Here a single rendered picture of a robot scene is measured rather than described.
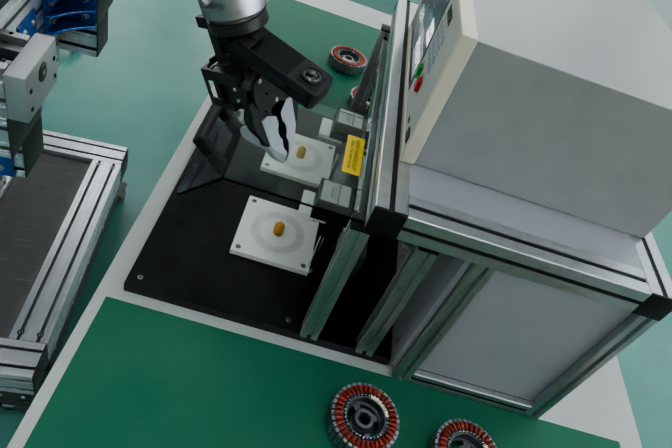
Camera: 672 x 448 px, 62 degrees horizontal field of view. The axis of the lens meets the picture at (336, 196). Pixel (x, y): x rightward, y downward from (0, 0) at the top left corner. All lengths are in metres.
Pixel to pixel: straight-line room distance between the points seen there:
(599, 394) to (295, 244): 0.65
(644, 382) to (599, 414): 1.35
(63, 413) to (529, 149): 0.74
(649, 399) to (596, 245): 1.69
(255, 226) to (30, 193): 0.98
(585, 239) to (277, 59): 0.50
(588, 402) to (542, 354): 0.26
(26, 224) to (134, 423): 1.04
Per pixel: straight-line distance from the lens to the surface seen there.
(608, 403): 1.26
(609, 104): 0.79
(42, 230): 1.81
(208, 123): 0.84
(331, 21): 1.94
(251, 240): 1.07
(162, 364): 0.94
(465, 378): 1.04
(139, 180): 2.25
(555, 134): 0.80
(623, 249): 0.91
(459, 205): 0.78
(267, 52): 0.66
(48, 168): 1.99
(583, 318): 0.92
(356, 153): 0.86
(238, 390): 0.94
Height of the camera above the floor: 1.58
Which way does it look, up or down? 41 degrees down
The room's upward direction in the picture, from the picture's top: 23 degrees clockwise
